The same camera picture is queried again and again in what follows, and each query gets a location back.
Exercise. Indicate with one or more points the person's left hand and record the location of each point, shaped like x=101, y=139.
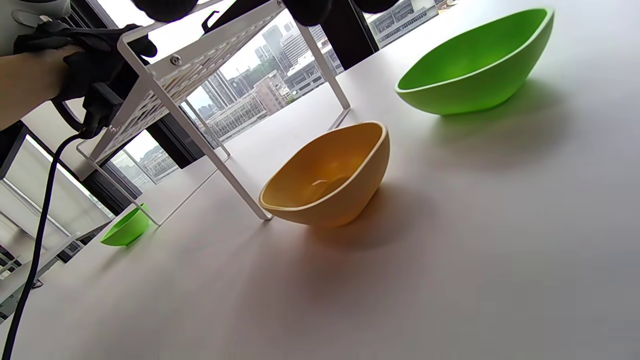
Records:
x=100, y=60

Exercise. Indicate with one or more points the person's right hand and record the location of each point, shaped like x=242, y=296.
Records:
x=165, y=10

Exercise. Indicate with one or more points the green small dish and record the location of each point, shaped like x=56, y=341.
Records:
x=125, y=230
x=475, y=65

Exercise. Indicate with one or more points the yellow small dish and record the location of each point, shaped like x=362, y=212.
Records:
x=330, y=175

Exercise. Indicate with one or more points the person's left forearm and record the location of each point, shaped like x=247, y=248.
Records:
x=30, y=85

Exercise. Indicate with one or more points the black and white tracking controller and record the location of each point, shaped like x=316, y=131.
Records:
x=30, y=20

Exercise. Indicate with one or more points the white long desk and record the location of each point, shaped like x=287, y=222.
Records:
x=62, y=246

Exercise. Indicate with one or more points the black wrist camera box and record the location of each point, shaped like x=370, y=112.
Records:
x=102, y=107

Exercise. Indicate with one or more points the black window frame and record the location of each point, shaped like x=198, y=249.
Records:
x=350, y=30

